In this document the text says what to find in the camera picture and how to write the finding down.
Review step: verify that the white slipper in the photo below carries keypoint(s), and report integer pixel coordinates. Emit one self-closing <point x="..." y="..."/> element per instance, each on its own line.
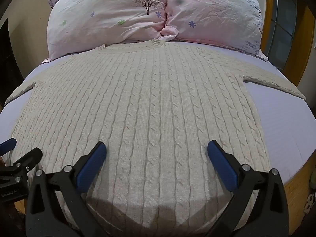
<point x="309" y="201"/>

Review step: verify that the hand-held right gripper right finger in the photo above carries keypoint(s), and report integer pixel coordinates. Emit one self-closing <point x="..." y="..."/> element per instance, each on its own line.
<point x="221" y="161"/>

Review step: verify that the bed with lavender sheet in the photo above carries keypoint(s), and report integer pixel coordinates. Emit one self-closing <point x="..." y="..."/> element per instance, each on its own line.
<point x="276" y="128"/>

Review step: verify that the wooden framed door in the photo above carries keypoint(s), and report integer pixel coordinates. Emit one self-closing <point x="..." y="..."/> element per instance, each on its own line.
<point x="286" y="29"/>

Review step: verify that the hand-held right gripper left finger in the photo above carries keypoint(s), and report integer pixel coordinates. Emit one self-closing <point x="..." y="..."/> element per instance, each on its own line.
<point x="91" y="163"/>

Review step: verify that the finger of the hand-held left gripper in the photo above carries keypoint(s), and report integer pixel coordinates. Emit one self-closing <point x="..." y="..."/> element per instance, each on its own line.
<point x="27" y="158"/>
<point x="7" y="145"/>

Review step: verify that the pink floral tree print pillow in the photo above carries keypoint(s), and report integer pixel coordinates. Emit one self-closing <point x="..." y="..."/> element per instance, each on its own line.
<point x="103" y="17"/>

